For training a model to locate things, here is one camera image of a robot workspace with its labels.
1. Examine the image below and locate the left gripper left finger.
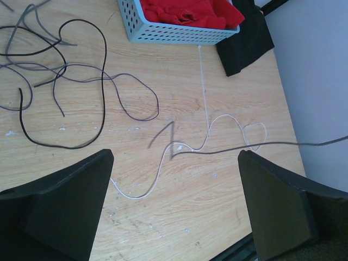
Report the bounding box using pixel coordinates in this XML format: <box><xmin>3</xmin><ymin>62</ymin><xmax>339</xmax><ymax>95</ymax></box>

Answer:
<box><xmin>1</xmin><ymin>149</ymin><xmax>114</xmax><ymax>260</ymax></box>

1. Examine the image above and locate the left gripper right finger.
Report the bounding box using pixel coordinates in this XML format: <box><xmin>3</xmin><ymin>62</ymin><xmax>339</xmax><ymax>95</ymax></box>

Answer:
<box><xmin>238</xmin><ymin>151</ymin><xmax>347</xmax><ymax>260</ymax></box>

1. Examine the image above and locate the white thin wire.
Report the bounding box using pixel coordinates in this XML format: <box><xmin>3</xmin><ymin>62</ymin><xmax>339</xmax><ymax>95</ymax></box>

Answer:
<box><xmin>110</xmin><ymin>114</ymin><xmax>268</xmax><ymax>200</ymax></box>

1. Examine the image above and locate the black wire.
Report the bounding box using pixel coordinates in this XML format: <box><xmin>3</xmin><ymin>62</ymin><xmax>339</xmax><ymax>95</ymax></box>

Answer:
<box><xmin>0</xmin><ymin>18</ymin><xmax>107</xmax><ymax>150</ymax></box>

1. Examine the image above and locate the clear zip tie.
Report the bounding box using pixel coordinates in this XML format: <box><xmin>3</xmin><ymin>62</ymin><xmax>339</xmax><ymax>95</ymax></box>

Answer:
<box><xmin>197</xmin><ymin>45</ymin><xmax>210</xmax><ymax>136</ymax></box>

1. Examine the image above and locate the black cloth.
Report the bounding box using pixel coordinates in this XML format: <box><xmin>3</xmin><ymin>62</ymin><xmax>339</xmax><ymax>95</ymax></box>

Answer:
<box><xmin>216</xmin><ymin>0</ymin><xmax>274</xmax><ymax>77</ymax></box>

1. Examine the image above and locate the blue perforated plastic basket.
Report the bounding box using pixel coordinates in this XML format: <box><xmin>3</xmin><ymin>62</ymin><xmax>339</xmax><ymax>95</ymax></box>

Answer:
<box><xmin>117</xmin><ymin>0</ymin><xmax>240</xmax><ymax>45</ymax></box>

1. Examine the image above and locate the red cloth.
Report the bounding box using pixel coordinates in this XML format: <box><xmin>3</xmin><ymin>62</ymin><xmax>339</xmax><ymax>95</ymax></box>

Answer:
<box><xmin>140</xmin><ymin>0</ymin><xmax>245</xmax><ymax>30</ymax></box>

